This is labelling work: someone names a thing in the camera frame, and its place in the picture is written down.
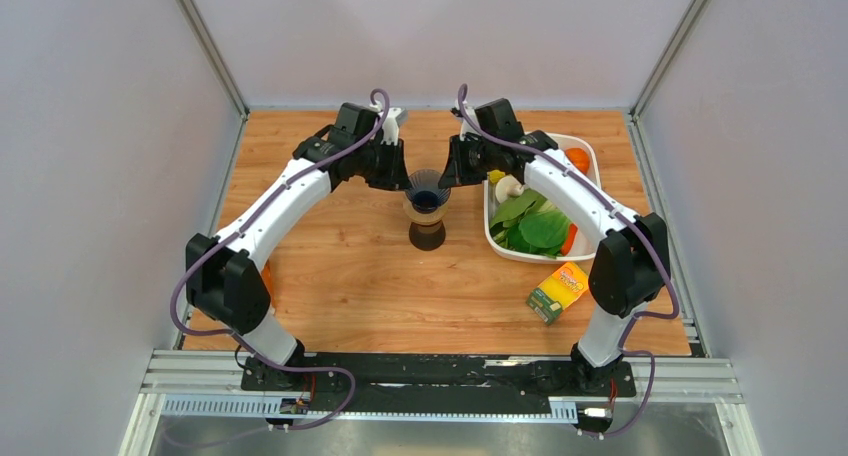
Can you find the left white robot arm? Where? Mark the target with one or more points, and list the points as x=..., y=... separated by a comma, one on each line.
x=224, y=272

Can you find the yellow green juice box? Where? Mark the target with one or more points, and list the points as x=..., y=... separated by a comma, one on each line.
x=557, y=292

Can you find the aluminium frame rail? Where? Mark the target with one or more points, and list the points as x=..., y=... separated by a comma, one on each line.
x=226, y=402

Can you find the white mushroom toy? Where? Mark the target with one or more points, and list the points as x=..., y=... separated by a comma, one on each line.
x=506, y=188

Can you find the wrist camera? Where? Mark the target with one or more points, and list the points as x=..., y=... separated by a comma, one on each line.
x=394, y=119
x=467, y=117

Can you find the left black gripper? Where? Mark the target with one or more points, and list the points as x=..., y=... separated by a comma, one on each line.
x=397, y=178

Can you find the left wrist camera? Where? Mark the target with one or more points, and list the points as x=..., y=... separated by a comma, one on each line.
x=394, y=119

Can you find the brown glass coffee carafe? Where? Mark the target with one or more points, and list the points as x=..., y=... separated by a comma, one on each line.
x=427, y=237

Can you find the blue glass cone dripper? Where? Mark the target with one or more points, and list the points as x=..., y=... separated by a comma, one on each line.
x=425, y=195

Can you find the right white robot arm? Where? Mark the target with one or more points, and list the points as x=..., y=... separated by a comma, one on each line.
x=631, y=264

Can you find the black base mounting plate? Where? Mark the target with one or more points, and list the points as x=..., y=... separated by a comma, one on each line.
x=434, y=383

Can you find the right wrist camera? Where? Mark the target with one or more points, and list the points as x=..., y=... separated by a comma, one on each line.
x=467, y=117

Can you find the green bok choy toy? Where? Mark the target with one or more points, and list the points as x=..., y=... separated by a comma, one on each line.
x=538, y=233
x=515, y=208

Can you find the small orange pumpkin toy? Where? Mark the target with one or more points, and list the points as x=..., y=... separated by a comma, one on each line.
x=580, y=159

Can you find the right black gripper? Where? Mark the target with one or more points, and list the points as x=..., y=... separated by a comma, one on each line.
x=455, y=173

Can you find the white rectangular tray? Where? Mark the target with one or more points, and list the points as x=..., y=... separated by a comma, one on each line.
x=582, y=248

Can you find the orange carrot toy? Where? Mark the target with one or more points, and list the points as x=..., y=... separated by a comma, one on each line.
x=570, y=240

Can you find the yellow napa cabbage toy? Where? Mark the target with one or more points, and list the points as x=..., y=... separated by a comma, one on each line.
x=495, y=176

